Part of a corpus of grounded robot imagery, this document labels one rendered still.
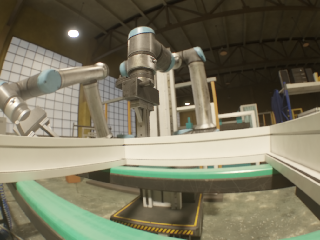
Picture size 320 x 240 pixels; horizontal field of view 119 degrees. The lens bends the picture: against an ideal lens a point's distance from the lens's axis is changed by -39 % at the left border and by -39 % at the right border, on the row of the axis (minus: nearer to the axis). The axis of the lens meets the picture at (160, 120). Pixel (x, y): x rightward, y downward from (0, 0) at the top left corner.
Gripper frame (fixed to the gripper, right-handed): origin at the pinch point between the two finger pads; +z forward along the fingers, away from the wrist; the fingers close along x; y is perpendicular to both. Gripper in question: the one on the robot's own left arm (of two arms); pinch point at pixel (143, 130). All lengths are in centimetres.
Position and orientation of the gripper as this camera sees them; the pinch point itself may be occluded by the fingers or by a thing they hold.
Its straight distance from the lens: 43.5
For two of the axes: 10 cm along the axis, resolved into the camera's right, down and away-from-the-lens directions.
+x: 4.4, 1.0, 8.9
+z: 0.6, 9.9, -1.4
